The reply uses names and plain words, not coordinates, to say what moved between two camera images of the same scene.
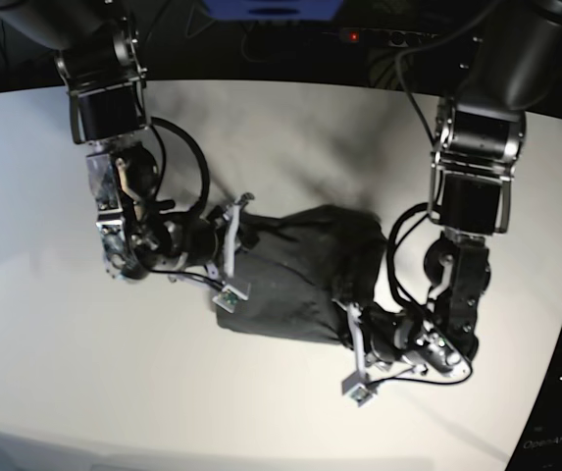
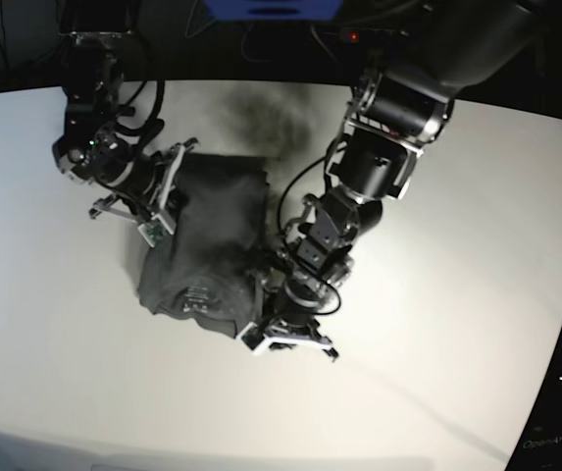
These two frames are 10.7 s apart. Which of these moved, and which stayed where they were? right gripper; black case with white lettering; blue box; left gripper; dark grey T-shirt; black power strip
Moved: right gripper; left gripper; dark grey T-shirt
Stayed: black case with white lettering; black power strip; blue box
